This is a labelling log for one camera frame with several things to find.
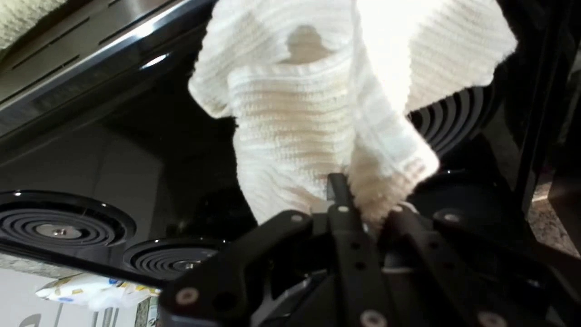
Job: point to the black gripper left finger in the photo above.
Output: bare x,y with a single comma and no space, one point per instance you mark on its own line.
359,287

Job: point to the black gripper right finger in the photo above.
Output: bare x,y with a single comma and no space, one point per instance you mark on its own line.
455,282

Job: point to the white ribbed towel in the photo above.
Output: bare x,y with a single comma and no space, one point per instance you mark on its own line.
326,86

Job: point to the yellow hanging towel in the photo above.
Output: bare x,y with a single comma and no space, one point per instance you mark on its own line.
16,17

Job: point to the black electric stove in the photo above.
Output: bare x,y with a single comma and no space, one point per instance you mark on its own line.
107,164

